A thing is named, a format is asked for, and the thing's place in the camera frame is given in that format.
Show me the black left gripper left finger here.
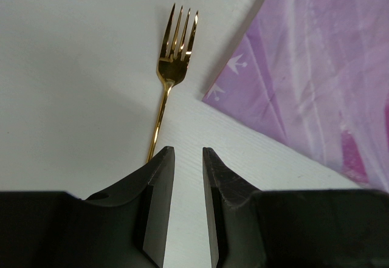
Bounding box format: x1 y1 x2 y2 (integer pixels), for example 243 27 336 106
84 146 175 267

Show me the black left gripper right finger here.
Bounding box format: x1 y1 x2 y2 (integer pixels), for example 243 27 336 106
202 147 261 267

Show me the gold fork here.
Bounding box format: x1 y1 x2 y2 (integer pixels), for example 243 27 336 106
146 5 199 161

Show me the purple Elsa placemat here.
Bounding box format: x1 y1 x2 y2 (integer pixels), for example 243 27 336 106
203 0 388 191

